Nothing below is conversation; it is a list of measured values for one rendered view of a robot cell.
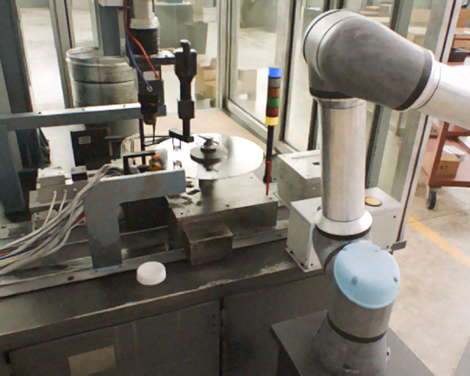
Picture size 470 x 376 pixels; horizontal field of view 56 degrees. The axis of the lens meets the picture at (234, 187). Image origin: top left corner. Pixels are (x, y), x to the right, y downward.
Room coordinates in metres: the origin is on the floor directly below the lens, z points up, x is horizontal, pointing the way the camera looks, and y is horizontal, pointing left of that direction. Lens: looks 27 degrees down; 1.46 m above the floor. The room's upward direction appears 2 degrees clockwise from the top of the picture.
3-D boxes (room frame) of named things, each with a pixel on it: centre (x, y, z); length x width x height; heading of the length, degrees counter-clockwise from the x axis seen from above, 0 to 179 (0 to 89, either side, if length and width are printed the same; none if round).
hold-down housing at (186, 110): (1.14, 0.14, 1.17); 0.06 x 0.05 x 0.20; 104
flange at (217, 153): (1.19, 0.08, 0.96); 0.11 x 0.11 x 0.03
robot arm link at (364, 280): (0.67, -0.25, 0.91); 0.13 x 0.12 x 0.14; 4
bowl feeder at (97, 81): (1.84, 0.54, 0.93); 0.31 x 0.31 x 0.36
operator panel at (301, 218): (1.02, -0.30, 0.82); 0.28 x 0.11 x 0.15; 113
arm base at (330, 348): (0.66, -0.25, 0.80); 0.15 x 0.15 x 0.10
